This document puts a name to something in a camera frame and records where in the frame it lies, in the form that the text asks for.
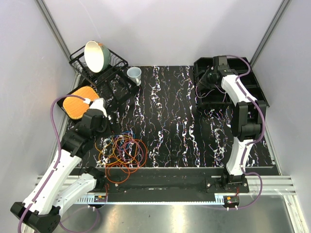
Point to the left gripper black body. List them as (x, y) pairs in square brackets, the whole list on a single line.
[(103, 128)]

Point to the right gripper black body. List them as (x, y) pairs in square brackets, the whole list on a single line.
[(208, 78)]

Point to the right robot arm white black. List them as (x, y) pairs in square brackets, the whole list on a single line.
[(247, 124)]

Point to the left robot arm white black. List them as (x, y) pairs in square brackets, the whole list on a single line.
[(44, 207)]

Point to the black bin far left column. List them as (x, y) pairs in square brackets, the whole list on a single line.
[(210, 64)]

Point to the black bin near left column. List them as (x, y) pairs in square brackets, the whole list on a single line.
[(214, 98)]

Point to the black bin far right column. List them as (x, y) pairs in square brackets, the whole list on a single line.
[(238, 65)]

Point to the black bin middle right column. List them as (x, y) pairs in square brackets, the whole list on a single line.
[(249, 80)]

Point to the black bin near right column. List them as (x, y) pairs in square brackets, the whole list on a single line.
[(256, 91)]

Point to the light blue cup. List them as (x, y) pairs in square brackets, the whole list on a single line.
[(134, 74)]

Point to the cream green bowl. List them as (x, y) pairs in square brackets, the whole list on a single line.
[(97, 56)]

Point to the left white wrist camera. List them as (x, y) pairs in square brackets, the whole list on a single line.
[(99, 104)]

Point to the black wire dish rack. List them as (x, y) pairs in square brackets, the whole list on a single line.
[(112, 83)]

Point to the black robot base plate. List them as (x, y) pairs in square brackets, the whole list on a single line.
[(164, 185)]

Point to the aluminium rail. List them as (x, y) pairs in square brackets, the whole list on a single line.
[(274, 185)]

